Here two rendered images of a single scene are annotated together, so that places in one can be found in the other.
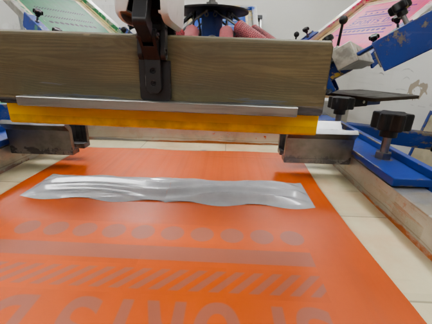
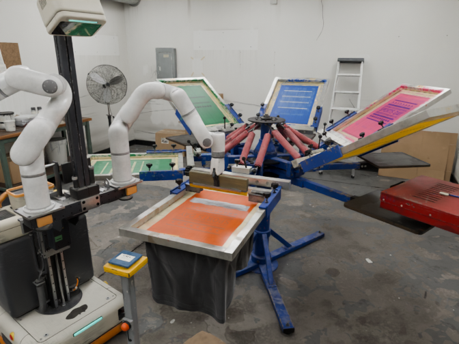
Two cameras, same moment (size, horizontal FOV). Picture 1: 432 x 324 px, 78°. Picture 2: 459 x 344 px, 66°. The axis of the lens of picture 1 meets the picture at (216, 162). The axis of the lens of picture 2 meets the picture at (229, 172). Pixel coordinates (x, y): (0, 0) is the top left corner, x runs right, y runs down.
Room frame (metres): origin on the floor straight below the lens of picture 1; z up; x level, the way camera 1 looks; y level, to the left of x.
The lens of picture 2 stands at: (-1.43, -0.65, 1.77)
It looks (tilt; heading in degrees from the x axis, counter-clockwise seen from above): 18 degrees down; 20
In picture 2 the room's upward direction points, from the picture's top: straight up
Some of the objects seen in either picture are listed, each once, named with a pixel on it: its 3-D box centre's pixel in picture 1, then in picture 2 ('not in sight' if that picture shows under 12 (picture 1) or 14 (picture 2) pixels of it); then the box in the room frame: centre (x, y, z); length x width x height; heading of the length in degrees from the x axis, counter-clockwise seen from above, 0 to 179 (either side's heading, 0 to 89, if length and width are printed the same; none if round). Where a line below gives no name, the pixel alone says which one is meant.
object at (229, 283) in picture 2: not in sight; (240, 260); (0.12, -0.14, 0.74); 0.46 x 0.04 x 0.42; 178
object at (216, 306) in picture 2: not in sight; (184, 276); (-0.11, 0.07, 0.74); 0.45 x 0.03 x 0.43; 88
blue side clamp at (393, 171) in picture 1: (351, 155); (270, 201); (0.42, -0.22, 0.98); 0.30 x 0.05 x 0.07; 178
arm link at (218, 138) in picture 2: not in sight; (211, 141); (0.30, 0.10, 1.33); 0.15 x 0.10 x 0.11; 123
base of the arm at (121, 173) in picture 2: not in sight; (119, 166); (0.03, 0.51, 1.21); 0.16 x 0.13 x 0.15; 73
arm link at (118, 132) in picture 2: not in sight; (119, 137); (0.04, 0.50, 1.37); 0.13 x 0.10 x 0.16; 33
